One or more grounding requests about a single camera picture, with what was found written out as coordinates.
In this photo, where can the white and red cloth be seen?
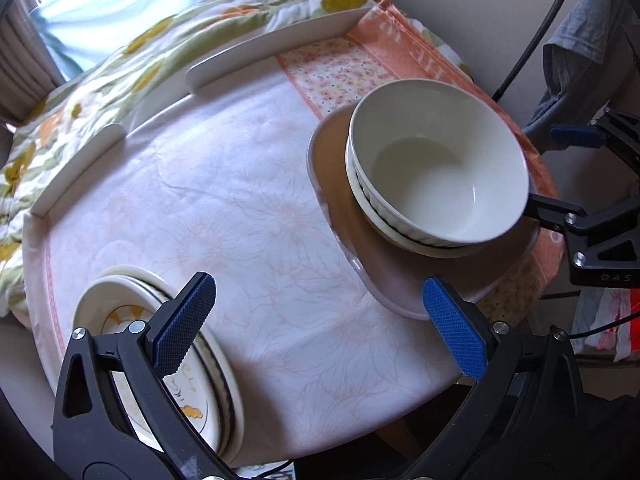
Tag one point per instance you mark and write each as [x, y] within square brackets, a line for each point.
[610, 320]

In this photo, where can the pale floral tablecloth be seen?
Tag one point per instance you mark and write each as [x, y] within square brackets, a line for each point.
[250, 210]

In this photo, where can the grey clothing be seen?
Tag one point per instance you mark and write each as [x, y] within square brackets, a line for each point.
[575, 60]

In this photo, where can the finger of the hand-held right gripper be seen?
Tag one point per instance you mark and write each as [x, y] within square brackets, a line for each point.
[600, 240]
[575, 135]

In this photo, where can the short white table rail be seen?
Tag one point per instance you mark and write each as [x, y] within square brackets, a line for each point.
[80, 170]

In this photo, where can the floral blanket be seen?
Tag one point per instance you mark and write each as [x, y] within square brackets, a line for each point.
[100, 85]

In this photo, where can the large white bowl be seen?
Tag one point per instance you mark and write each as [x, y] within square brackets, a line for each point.
[390, 235]

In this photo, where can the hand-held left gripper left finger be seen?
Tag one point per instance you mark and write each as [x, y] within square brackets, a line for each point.
[185, 320]

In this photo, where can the brown curtain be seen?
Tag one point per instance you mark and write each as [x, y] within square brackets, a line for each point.
[25, 70]

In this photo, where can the yellow plate with bear print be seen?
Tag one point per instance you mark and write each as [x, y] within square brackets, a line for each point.
[125, 274]

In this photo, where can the orange printed towel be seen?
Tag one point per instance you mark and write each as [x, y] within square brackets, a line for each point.
[350, 60]

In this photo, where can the cream bowl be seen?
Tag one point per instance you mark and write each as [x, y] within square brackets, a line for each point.
[440, 170]

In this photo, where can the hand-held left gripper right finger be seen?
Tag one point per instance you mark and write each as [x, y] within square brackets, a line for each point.
[455, 330]

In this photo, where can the bright window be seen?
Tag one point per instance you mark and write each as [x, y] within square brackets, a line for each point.
[110, 5]

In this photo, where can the white plate with duck print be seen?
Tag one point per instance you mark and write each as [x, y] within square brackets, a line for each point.
[112, 305]

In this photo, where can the pink plate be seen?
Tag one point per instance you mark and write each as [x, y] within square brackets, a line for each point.
[400, 280]

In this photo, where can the long white table rail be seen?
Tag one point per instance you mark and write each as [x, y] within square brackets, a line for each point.
[260, 50]

